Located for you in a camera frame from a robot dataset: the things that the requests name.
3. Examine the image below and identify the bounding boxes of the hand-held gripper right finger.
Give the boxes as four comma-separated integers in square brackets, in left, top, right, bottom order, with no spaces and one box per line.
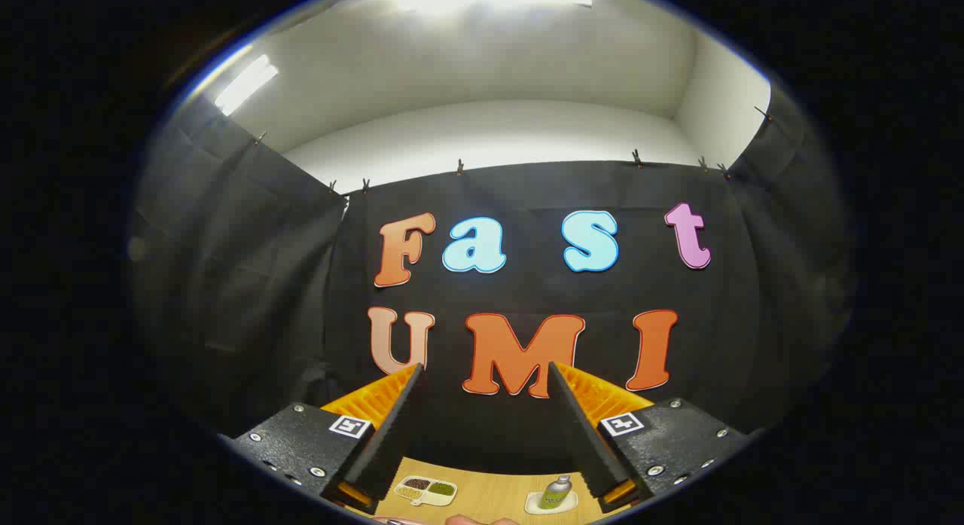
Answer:
[547,362,763,514]

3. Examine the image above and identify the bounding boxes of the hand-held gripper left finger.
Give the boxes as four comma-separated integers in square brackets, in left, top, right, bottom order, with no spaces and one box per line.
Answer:
[218,362,426,514]

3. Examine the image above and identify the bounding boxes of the green soda bottle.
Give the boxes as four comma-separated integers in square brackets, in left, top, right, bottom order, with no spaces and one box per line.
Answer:
[539,475,573,510]

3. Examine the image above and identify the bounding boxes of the white square coaster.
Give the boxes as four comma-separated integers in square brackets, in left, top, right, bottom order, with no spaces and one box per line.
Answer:
[525,491,579,516]

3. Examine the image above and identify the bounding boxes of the white divided bean tray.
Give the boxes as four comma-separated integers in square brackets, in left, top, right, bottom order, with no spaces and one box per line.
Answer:
[394,475,459,507]

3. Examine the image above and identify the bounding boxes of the black backdrop cloth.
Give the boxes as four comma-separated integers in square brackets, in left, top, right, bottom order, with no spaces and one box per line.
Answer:
[128,88,856,477]

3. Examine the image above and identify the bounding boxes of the narrow ceiling light strip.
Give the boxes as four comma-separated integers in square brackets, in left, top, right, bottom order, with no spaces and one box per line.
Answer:
[215,54,279,117]

